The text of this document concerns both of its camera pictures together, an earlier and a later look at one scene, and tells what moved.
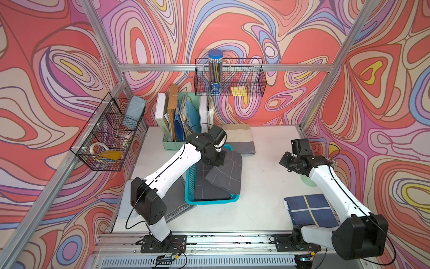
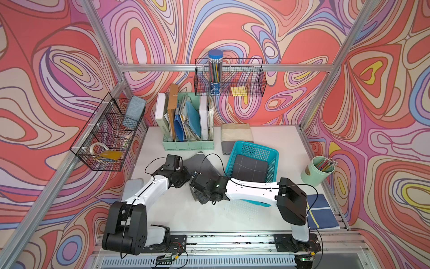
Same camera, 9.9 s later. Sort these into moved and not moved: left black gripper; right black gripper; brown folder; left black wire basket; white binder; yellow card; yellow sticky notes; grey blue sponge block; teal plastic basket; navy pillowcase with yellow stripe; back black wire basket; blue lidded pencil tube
Moved: right black gripper; teal plastic basket; left black gripper
Not moved: navy pillowcase with yellow stripe; back black wire basket; brown folder; grey blue sponge block; blue lidded pencil tube; yellow sticky notes; yellow card; left black wire basket; white binder
